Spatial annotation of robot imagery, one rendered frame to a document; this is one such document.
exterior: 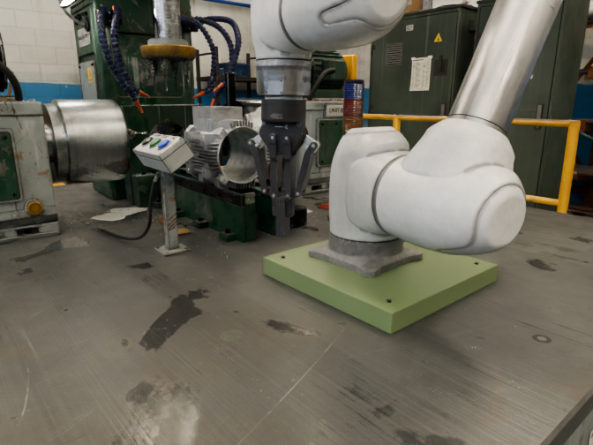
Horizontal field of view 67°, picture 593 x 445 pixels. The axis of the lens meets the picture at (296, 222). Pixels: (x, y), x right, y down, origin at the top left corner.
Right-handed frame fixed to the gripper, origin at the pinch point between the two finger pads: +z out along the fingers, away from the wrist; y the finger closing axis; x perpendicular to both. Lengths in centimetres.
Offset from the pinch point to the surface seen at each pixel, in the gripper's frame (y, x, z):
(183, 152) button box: -29.5, 14.3, -8.4
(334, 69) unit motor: -21, 109, -31
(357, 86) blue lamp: 0, 57, -23
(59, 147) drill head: -75, 23, -7
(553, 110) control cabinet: 95, 333, -13
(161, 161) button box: -32.2, 10.0, -6.8
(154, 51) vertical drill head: -66, 56, -34
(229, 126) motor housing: -30.1, 37.8, -12.7
